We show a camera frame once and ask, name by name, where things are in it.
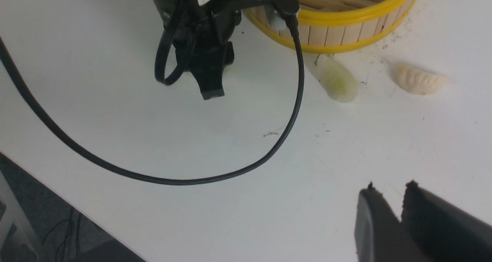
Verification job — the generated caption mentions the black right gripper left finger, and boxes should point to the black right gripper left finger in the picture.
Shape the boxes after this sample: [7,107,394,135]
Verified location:
[354,182,435,262]

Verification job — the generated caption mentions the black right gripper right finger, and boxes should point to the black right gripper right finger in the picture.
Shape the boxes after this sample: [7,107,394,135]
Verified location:
[401,181,492,262]

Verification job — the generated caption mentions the white pleated dumpling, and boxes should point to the white pleated dumpling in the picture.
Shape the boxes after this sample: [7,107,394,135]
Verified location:
[394,62,450,96]

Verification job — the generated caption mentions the bamboo steamer tray yellow rim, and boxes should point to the bamboo steamer tray yellow rim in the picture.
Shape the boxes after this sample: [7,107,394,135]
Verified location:
[242,0,422,55]

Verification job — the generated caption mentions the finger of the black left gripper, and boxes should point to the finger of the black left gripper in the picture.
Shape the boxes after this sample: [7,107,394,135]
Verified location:
[190,43,235,100]

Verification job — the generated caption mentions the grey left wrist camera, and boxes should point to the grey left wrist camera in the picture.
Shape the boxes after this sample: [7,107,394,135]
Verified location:
[264,6,288,32]

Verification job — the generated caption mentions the thin black floor cables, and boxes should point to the thin black floor cables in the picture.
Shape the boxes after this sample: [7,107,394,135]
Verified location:
[42,206,83,257]

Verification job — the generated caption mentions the greenish dumpling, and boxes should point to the greenish dumpling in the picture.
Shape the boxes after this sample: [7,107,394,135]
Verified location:
[314,54,359,103]

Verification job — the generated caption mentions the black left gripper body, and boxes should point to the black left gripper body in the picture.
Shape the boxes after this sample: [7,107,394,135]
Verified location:
[146,0,300,72]

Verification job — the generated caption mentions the black left camera cable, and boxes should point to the black left camera cable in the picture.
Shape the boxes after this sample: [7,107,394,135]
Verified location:
[0,14,306,186]

